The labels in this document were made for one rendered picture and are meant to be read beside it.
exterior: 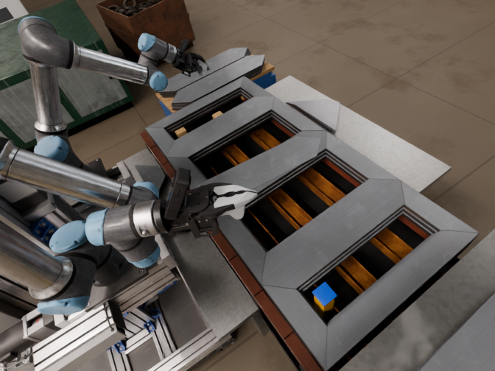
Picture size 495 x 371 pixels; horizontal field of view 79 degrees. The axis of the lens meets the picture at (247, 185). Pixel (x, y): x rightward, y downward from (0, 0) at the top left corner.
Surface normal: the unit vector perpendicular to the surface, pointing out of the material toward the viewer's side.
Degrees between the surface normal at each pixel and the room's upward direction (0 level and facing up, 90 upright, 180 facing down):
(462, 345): 0
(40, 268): 90
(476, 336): 0
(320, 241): 0
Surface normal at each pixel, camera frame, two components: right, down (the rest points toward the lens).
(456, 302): -0.17, -0.62
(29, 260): 0.95, 0.11
